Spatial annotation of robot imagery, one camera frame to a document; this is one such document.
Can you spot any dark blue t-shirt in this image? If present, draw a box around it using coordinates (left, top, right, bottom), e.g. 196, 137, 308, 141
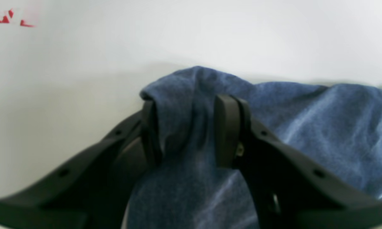
124, 66, 382, 229

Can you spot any red tape rectangle marking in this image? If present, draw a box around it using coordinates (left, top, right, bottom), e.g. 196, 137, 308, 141
0, 8, 38, 28

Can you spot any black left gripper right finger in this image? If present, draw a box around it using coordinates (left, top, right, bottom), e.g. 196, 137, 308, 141
214, 95, 382, 229

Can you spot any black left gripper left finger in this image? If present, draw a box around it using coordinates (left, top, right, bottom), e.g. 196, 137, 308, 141
0, 100, 162, 229

